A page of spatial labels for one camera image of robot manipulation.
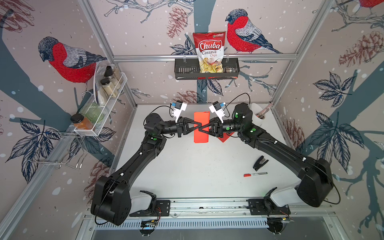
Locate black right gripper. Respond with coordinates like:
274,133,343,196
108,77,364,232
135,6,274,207
199,118,244,140

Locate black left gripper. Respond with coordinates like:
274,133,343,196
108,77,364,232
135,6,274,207
158,118,201,140

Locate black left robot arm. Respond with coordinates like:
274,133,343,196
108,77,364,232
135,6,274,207
91,113,202,226

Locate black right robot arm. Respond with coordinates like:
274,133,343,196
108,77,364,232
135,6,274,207
199,103,334,211

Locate white pen cup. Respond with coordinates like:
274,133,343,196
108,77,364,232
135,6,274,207
251,103,264,127

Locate red marker pen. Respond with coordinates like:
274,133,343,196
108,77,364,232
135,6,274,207
244,172,268,178

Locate Chuba cassava chips bag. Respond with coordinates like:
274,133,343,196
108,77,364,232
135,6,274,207
193,32,226,74

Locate beige spice bottle front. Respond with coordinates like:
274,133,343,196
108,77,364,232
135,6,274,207
100,78,118,98

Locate beige spice bottle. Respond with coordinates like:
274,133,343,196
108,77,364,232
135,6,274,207
100,78,118,98
104,66,120,85

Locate beige spice bottle rear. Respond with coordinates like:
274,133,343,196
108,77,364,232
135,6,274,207
104,66,120,85

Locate green lidded jar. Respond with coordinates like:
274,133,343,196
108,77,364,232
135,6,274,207
79,103,105,125

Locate orange spice jar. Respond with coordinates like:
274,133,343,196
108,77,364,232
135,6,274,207
71,114,94,130

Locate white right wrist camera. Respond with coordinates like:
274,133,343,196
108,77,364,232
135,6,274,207
209,101,226,124

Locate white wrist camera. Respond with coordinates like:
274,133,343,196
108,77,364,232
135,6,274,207
209,101,226,124
170,101,188,123

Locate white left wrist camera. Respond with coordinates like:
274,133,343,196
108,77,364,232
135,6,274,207
170,101,188,123

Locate black wire basket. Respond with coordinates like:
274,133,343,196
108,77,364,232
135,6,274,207
175,58,240,80

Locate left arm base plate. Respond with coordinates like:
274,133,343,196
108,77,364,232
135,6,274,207
129,200,171,217

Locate white wire shelf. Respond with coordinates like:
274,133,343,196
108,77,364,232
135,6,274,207
75,61,128,137

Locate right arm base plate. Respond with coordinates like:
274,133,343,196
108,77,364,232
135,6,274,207
247,199,291,216

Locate chrome wire rack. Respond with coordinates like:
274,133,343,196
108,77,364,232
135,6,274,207
28,133,88,170

